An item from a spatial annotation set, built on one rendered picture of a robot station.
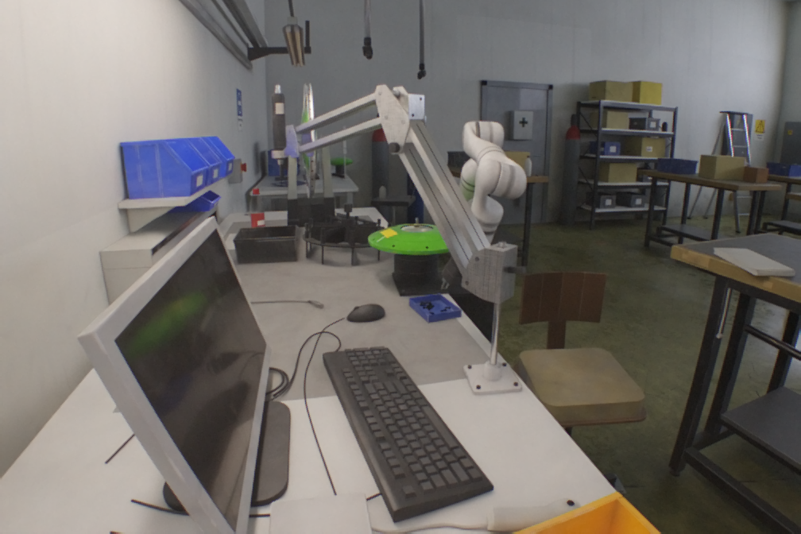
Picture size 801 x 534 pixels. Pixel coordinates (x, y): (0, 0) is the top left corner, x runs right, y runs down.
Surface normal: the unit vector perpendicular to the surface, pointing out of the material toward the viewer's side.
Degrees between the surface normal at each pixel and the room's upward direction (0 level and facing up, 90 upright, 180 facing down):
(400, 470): 6
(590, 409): 90
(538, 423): 0
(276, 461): 0
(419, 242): 23
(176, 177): 92
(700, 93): 90
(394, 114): 90
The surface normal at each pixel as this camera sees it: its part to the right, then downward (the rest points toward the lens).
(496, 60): 0.20, 0.23
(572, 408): -0.02, 0.24
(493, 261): -0.69, 0.17
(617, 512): -0.95, 0.00
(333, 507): 0.00, -0.97
